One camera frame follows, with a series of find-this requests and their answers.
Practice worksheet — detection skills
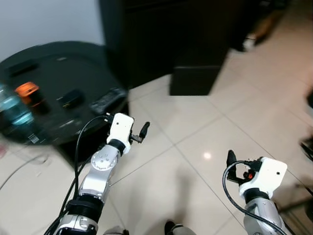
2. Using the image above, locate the black remote control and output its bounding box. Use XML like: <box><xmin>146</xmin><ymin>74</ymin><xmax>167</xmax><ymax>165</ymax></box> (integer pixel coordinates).
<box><xmin>89</xmin><ymin>88</ymin><xmax>128</xmax><ymax>114</ymax></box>

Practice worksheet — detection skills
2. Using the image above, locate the small black box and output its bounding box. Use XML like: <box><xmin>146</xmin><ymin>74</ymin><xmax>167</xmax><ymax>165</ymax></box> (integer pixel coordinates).
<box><xmin>57</xmin><ymin>90</ymin><xmax>85</xmax><ymax>109</ymax></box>

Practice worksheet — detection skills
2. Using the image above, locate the robot right leg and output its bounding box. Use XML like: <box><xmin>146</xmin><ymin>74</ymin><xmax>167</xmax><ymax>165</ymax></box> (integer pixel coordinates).
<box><xmin>164</xmin><ymin>220</ymin><xmax>189</xmax><ymax>235</ymax></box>

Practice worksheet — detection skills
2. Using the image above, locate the robot leg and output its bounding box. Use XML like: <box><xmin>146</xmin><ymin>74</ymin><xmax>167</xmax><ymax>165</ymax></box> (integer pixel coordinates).
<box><xmin>103</xmin><ymin>226</ymin><xmax>129</xmax><ymax>235</ymax></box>
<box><xmin>164</xmin><ymin>220</ymin><xmax>189</xmax><ymax>235</ymax></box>

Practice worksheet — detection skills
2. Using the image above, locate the robot left leg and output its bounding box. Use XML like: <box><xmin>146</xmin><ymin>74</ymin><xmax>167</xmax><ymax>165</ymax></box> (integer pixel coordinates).
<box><xmin>103</xmin><ymin>226</ymin><xmax>129</xmax><ymax>235</ymax></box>

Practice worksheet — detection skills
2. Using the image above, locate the dark wooden cabinet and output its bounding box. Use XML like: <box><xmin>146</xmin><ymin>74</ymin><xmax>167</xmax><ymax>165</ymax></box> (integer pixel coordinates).
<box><xmin>99</xmin><ymin>0</ymin><xmax>289</xmax><ymax>96</ymax></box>

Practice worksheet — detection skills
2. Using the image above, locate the round black table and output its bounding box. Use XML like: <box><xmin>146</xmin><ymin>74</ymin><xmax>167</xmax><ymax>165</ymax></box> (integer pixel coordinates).
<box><xmin>0</xmin><ymin>42</ymin><xmax>130</xmax><ymax>147</ymax></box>

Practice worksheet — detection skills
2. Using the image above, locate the black jar orange lid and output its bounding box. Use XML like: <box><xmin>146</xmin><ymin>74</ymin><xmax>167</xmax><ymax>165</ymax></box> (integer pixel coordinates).
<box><xmin>15</xmin><ymin>81</ymin><xmax>49</xmax><ymax>114</ymax></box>

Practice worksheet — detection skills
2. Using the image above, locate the clear plastic water bottle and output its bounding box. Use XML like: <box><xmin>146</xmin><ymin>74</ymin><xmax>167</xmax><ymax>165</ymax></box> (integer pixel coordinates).
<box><xmin>0</xmin><ymin>83</ymin><xmax>35</xmax><ymax>133</ymax></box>

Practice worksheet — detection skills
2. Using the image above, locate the flat black device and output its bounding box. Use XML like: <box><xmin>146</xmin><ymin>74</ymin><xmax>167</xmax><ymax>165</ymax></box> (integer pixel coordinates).
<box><xmin>9</xmin><ymin>61</ymin><xmax>39</xmax><ymax>77</ymax></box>

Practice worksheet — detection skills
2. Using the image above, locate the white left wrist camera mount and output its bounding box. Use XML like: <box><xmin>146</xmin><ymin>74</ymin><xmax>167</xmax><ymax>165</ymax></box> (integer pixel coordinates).
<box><xmin>106</xmin><ymin>113</ymin><xmax>134</xmax><ymax>155</ymax></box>

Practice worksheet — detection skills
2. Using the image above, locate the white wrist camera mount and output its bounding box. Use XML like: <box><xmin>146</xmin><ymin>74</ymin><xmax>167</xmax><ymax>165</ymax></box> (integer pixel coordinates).
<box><xmin>106</xmin><ymin>113</ymin><xmax>134</xmax><ymax>155</ymax></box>
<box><xmin>239</xmin><ymin>157</ymin><xmax>288</xmax><ymax>199</ymax></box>

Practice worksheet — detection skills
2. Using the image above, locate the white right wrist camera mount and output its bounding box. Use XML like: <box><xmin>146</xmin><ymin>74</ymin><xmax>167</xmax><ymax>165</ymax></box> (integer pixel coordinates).
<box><xmin>239</xmin><ymin>157</ymin><xmax>288</xmax><ymax>199</ymax></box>

